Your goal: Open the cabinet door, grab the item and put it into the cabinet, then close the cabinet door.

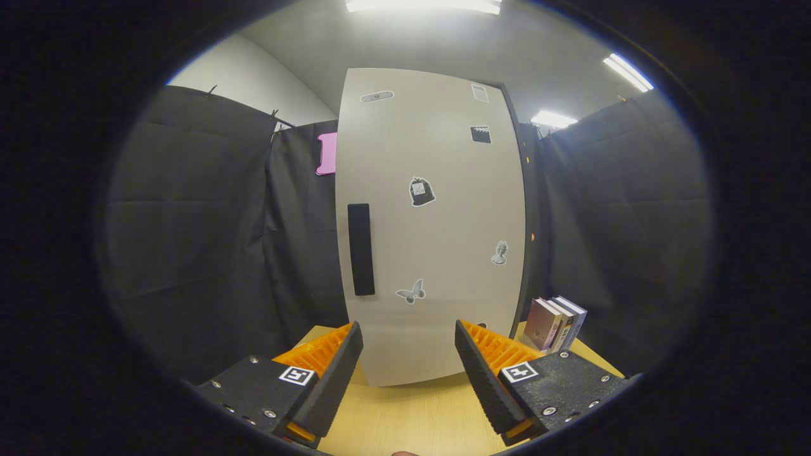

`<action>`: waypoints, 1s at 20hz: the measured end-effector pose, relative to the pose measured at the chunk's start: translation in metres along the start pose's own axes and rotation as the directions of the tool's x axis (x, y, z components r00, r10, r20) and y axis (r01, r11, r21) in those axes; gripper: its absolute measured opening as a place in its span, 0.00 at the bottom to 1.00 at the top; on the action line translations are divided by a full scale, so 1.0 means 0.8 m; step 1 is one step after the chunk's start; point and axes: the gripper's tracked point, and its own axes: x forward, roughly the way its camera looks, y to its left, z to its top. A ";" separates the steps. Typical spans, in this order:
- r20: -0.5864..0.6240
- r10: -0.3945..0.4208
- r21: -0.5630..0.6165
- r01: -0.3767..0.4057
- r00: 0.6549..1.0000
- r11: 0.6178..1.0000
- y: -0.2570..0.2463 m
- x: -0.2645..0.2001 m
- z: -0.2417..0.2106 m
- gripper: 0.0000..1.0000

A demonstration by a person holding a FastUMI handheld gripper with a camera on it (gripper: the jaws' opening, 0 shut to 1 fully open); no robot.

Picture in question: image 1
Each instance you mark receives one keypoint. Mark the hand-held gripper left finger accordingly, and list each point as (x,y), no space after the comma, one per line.
(332,386)

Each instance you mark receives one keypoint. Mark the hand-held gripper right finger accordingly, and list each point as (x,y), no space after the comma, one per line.
(486,386)

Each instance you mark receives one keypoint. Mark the beige cabinet door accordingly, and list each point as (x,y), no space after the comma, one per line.
(437,253)

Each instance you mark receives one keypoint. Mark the brown cover book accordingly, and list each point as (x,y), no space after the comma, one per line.
(543,324)

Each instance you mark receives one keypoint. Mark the white spine book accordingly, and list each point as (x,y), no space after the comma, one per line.
(562,326)

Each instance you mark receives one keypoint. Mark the black backdrop cloth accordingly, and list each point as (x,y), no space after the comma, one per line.
(190,253)

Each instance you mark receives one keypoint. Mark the long ceiling light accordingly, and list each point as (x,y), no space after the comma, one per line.
(627,71)
(423,5)
(554,119)

